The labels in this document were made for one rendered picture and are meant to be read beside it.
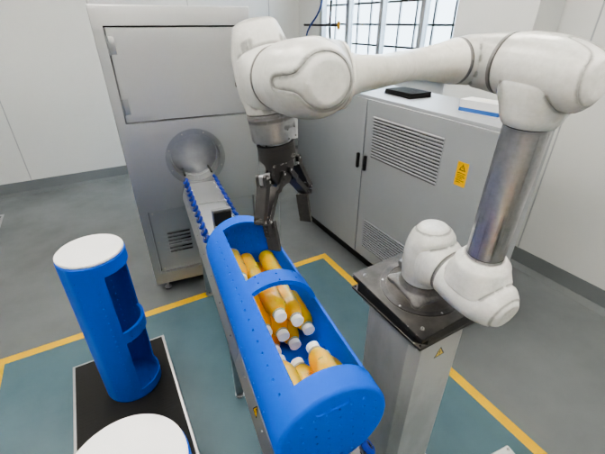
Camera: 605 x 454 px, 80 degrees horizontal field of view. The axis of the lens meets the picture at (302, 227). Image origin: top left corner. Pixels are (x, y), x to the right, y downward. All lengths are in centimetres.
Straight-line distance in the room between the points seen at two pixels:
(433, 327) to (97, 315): 142
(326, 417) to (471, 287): 53
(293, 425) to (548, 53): 89
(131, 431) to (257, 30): 95
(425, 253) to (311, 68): 84
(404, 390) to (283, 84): 127
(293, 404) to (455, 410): 168
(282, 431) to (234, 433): 138
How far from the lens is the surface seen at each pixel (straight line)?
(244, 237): 153
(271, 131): 68
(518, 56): 91
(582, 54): 88
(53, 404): 272
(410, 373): 147
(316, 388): 85
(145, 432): 109
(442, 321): 131
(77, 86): 551
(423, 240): 121
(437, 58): 90
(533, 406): 266
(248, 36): 67
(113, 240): 189
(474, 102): 241
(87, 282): 179
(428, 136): 243
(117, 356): 207
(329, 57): 50
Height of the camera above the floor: 192
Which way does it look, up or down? 30 degrees down
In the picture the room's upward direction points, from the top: straight up
